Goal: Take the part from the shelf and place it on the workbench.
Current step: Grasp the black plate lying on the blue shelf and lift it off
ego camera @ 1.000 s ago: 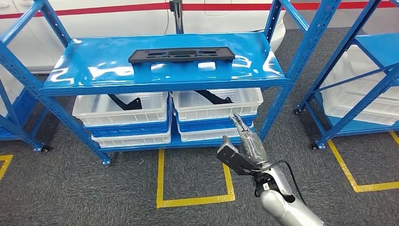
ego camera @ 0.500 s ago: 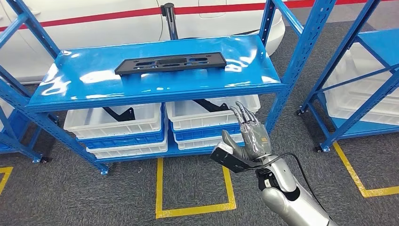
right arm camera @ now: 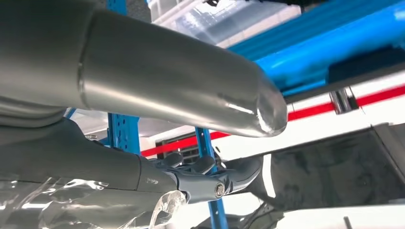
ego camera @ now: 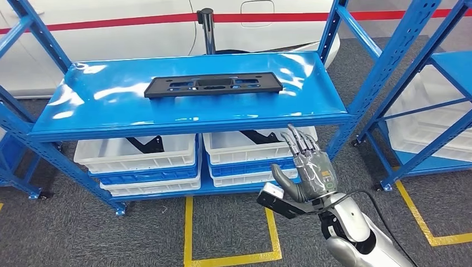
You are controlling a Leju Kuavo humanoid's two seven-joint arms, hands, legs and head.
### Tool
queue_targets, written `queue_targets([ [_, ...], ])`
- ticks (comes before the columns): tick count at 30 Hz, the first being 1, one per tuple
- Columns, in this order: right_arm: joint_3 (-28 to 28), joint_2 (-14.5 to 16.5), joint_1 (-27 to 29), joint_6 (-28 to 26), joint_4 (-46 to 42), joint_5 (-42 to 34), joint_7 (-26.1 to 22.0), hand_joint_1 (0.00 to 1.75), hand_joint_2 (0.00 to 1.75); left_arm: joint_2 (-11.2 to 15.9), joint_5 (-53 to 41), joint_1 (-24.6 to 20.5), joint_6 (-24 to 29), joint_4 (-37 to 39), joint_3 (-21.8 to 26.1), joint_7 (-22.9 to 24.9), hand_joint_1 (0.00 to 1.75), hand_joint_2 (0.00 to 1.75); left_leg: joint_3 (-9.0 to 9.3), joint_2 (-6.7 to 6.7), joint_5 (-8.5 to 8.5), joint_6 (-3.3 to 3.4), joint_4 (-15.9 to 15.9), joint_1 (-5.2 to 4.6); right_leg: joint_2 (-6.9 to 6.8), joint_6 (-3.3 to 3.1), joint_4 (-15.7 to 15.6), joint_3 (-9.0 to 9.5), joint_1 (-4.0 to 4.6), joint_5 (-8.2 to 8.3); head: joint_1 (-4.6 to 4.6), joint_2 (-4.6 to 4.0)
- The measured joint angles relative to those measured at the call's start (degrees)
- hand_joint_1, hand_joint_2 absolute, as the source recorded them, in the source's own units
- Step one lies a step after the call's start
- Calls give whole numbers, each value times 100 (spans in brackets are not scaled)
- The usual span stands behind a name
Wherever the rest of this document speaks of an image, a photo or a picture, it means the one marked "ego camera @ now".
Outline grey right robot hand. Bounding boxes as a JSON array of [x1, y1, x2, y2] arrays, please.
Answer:
[[271, 124, 339, 204]]

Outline black curved bracket part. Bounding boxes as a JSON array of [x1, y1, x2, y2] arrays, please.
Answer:
[[239, 130, 284, 145], [126, 135, 165, 155]]

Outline black stanchion post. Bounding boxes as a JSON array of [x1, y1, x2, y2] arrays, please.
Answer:
[[196, 8, 217, 56]]

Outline white plastic crate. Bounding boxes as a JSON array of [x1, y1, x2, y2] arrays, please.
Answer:
[[387, 65, 472, 128], [387, 117, 472, 163], [73, 133, 198, 175], [100, 173, 203, 197], [209, 167, 299, 187], [203, 126, 318, 165]]

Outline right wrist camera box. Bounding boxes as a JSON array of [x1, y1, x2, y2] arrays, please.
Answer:
[[256, 183, 322, 220]]

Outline long black plastic part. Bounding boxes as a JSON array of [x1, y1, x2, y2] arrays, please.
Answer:
[[144, 72, 284, 99]]

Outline white car body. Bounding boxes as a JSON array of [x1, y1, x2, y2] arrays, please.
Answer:
[[0, 0, 341, 100]]

